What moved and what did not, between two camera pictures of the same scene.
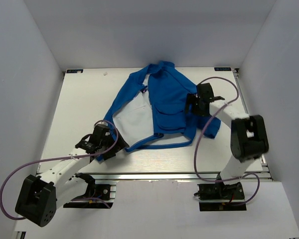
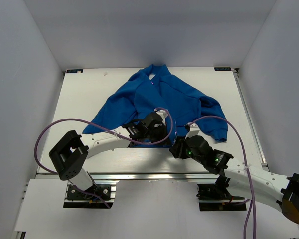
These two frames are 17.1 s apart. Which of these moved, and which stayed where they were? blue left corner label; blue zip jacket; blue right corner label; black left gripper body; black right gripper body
Moved: blue zip jacket; black right gripper body; black left gripper body
Stayed: blue right corner label; blue left corner label
